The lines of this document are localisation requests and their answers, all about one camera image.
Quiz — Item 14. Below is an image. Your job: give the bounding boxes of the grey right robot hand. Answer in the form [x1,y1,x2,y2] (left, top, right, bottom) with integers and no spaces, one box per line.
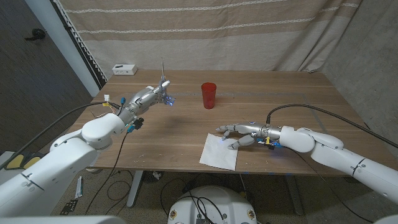
[216,121,282,150]

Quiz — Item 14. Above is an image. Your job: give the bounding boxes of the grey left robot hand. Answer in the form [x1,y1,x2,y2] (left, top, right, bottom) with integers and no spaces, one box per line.
[117,79,176,126]

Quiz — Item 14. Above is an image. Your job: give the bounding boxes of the grey orange handled scissors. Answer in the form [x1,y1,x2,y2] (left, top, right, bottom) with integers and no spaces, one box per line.
[159,57,172,105]

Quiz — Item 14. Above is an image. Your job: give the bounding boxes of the white tissue sheet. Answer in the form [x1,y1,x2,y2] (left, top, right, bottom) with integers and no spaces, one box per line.
[199,133,239,171]

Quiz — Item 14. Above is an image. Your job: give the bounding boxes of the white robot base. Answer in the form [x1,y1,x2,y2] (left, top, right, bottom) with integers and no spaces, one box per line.
[167,185,258,224]

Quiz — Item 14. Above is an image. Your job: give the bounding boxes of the clear plastic bottle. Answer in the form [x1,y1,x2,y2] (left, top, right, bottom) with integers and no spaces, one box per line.
[90,86,155,119]

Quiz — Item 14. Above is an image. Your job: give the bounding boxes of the red plastic cup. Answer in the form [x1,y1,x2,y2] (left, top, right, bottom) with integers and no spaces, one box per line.
[201,82,218,110]

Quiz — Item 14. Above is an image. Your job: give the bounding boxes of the white power box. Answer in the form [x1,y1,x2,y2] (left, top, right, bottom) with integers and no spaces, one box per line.
[112,63,138,76]

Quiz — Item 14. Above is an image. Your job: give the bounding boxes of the grey table leg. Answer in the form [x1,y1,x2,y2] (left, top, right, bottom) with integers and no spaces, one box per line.
[284,174,305,216]

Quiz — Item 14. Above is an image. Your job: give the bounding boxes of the beige striped curtain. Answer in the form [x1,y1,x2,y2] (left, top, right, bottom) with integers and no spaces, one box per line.
[58,0,363,73]

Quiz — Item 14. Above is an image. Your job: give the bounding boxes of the white table leg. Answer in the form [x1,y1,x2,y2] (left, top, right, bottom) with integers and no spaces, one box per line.
[126,170,144,208]

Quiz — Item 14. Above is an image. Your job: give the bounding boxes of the white tube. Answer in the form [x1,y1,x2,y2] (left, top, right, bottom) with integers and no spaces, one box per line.
[75,175,84,199]

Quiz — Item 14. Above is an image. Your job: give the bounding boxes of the dark wooden door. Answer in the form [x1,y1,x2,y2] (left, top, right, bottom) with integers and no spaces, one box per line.
[0,0,94,155]

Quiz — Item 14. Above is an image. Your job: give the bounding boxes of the black perforated plate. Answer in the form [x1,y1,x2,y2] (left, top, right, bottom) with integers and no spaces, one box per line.
[59,198,79,216]

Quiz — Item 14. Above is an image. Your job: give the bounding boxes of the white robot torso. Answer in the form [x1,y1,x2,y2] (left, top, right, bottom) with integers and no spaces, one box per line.
[0,215,127,224]

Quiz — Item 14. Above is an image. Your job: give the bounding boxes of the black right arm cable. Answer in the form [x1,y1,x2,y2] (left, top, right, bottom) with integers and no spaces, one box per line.
[266,103,398,149]

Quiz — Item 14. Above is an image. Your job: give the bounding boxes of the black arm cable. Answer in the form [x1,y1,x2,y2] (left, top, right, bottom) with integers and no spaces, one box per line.
[0,101,122,171]
[266,103,398,149]

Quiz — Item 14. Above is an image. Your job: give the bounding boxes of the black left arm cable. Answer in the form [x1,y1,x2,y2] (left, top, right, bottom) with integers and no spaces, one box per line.
[0,101,122,171]

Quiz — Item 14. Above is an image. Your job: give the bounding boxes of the black door handle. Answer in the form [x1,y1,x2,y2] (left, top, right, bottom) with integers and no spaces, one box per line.
[24,28,47,41]

